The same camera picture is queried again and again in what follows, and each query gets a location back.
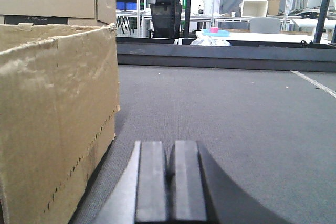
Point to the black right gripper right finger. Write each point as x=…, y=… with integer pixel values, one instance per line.
x=202, y=192

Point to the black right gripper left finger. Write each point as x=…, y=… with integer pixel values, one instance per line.
x=140, y=195

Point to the brown cardboard box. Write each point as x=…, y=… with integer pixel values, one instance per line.
x=72, y=12
x=59, y=97

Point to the crumpled plastic bag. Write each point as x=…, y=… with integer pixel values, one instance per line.
x=209, y=41

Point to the light blue tray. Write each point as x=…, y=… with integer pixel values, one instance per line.
x=219, y=33

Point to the small pink box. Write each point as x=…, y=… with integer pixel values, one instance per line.
x=213, y=30

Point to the grey chair back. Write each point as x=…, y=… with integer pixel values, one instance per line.
x=265, y=25

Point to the black office chair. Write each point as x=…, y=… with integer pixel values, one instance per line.
x=161, y=18

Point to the white plastic bin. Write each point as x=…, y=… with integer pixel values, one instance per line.
x=253, y=8

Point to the blue storage crate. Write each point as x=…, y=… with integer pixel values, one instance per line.
x=126, y=6

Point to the distant open cardboard box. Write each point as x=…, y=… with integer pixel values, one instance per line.
x=273, y=2

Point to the closed brown cardboard box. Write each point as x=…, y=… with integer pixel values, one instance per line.
x=72, y=12

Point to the dark metal shelf rail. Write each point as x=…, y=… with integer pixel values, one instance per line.
x=250, y=55

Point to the dark metal shelf post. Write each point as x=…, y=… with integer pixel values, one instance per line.
x=321, y=21

